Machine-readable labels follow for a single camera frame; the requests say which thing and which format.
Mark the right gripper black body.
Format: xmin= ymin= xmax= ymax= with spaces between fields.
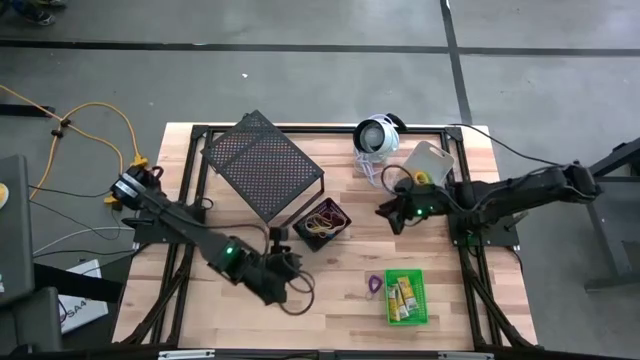
xmin=399 ymin=186 xmax=455 ymax=222

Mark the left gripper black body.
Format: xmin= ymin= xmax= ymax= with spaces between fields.
xmin=255 ymin=251 xmax=305 ymax=306

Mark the black slotted plastic basket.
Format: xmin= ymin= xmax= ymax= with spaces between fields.
xmin=292 ymin=197 xmax=353 ymax=253

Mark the white plastic bin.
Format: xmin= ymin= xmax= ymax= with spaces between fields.
xmin=401 ymin=140 xmax=456 ymax=187

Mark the purple coil keychain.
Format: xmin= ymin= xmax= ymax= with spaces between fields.
xmin=367 ymin=273 xmax=385 ymax=301

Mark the yellow printed packet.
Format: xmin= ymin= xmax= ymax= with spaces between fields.
xmin=387 ymin=284 xmax=401 ymax=322
xmin=396 ymin=285 xmax=410 ymax=319
xmin=397 ymin=276 xmax=419 ymax=312

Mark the green slotted plastic basket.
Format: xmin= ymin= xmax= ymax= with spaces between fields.
xmin=383 ymin=268 xmax=430 ymax=327

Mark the black perforated metal stand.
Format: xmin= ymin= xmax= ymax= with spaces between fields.
xmin=200 ymin=109 xmax=326 ymax=227

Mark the dark grey metal table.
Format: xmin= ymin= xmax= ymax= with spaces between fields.
xmin=552 ymin=137 xmax=640 ymax=291

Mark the white printed cardboard box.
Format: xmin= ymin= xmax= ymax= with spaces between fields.
xmin=58 ymin=258 xmax=110 ymax=335

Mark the grey cabinet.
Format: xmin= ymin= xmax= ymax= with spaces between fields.
xmin=0 ymin=154 xmax=35 ymax=307

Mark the black flat floor bar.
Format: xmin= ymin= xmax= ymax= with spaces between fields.
xmin=0 ymin=103 xmax=56 ymax=119

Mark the person's foot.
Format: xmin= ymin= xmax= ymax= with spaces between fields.
xmin=9 ymin=0 xmax=69 ymax=27

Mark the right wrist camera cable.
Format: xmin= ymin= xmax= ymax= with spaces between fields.
xmin=380 ymin=164 xmax=417 ymax=197

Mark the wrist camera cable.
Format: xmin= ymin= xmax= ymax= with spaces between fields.
xmin=380 ymin=164 xmax=417 ymax=197
xmin=278 ymin=268 xmax=317 ymax=317

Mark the white camera cable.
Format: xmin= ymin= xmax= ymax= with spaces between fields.
xmin=353 ymin=152 xmax=396 ymax=194

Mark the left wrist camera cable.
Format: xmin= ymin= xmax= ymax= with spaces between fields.
xmin=278 ymin=268 xmax=317 ymax=317

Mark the white bullet security camera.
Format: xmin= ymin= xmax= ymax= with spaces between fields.
xmin=352 ymin=113 xmax=409 ymax=164

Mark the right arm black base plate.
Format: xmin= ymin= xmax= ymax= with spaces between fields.
xmin=447 ymin=205 xmax=530 ymax=249

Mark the black power cable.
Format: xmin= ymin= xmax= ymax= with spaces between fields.
xmin=448 ymin=123 xmax=564 ymax=167

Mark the silver bracket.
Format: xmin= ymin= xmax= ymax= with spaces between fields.
xmin=158 ymin=349 xmax=216 ymax=360
xmin=437 ymin=351 xmax=496 ymax=360

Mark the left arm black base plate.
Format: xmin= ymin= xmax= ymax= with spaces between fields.
xmin=121 ymin=203 xmax=206 ymax=246

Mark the yellow extension cord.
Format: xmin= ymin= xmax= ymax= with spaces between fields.
xmin=0 ymin=84 xmax=150 ymax=207

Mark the white floor cable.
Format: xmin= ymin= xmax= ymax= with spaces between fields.
xmin=32 ymin=227 xmax=136 ymax=256

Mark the black floor cable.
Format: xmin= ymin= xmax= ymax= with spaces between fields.
xmin=28 ymin=184 xmax=114 ymax=201

